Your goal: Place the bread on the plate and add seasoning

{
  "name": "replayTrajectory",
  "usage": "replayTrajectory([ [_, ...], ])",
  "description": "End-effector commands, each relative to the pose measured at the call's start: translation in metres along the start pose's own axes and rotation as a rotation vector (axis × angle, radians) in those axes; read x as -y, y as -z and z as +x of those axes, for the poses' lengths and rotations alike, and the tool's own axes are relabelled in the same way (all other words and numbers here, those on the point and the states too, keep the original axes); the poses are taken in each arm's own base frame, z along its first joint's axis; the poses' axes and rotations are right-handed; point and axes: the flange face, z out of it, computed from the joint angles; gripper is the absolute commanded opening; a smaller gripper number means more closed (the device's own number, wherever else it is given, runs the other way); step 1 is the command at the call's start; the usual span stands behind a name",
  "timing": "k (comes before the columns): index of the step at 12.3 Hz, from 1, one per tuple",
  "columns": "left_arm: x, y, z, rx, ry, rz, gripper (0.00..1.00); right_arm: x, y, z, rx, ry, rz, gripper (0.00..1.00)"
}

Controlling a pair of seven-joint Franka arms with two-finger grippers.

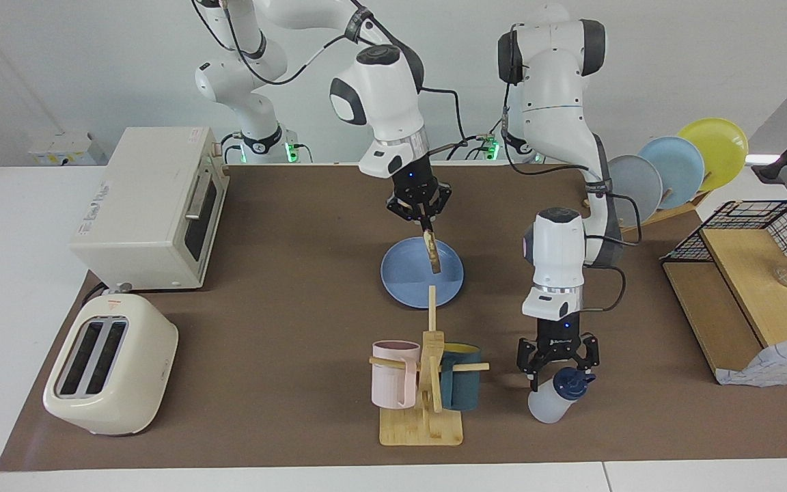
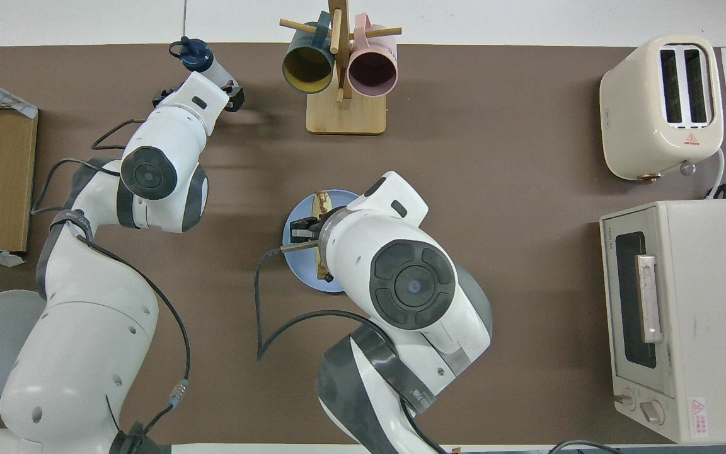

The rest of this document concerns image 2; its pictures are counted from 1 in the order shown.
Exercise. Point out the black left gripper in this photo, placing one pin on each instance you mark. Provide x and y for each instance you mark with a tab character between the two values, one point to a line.
235	99

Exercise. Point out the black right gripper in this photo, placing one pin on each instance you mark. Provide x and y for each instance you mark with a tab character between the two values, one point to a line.
303	224

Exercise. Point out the brown bread slice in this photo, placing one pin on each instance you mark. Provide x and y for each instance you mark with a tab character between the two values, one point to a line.
321	202

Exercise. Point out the translucent bottle with blue cap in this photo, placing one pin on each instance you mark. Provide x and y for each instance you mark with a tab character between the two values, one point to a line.
196	55

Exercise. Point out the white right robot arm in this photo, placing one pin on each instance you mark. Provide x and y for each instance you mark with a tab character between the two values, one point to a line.
413	284

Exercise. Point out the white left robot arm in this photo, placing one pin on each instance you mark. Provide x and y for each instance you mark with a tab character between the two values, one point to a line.
79	353

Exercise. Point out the blue round plate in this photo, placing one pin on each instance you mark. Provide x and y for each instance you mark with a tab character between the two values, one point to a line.
303	268

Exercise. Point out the dark green mug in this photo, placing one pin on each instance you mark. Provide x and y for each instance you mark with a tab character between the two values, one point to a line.
307	68

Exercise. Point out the wooden mug tree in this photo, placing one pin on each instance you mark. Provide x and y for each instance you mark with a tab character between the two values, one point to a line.
345	116

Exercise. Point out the pink mug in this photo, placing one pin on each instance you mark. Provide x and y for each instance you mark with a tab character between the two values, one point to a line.
372	74

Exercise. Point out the brown table mat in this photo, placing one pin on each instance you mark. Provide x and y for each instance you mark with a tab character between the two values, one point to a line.
527	157

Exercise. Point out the cream two-slot toaster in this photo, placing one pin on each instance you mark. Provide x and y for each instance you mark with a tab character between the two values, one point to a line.
631	107

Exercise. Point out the white toaster oven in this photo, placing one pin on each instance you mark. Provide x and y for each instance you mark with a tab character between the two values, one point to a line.
709	315

